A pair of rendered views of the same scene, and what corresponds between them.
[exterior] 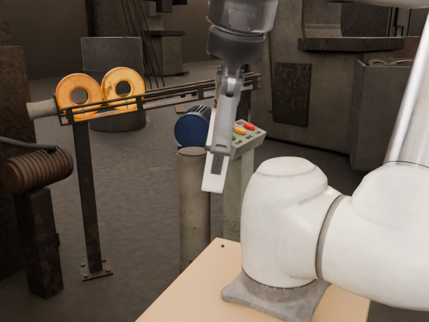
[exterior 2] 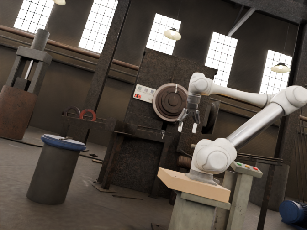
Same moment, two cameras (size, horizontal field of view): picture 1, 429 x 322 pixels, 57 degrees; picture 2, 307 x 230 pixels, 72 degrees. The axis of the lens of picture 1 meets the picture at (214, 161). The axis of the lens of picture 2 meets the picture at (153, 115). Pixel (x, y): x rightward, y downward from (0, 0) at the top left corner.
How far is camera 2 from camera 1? 1.26 m
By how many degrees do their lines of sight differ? 61
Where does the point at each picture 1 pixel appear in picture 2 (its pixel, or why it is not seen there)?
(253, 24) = (190, 100)
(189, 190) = (224, 184)
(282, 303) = (192, 174)
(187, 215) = not seen: hidden behind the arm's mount
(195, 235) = not seen: hidden behind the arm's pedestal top
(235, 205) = (236, 194)
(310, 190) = (204, 143)
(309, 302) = (198, 177)
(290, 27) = not seen: outside the picture
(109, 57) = (266, 168)
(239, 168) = (240, 178)
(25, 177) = (180, 160)
